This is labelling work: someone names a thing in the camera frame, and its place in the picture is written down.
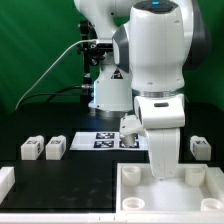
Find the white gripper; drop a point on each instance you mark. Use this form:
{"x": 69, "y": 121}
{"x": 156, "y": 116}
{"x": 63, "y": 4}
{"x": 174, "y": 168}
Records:
{"x": 161, "y": 120}

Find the white square tabletop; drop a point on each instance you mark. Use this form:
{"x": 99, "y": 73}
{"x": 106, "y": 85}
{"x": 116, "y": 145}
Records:
{"x": 195, "y": 187}

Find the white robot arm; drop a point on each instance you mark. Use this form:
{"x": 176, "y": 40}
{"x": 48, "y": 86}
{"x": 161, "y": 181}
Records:
{"x": 143, "y": 46}

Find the white sheet with AprilTags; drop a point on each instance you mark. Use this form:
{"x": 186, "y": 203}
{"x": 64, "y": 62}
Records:
{"x": 97, "y": 141}

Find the white L-shaped obstacle fence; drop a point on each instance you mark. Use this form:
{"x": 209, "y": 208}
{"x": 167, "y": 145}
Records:
{"x": 207, "y": 217}

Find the black camera stand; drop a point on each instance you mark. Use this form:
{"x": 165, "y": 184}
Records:
{"x": 89, "y": 50}

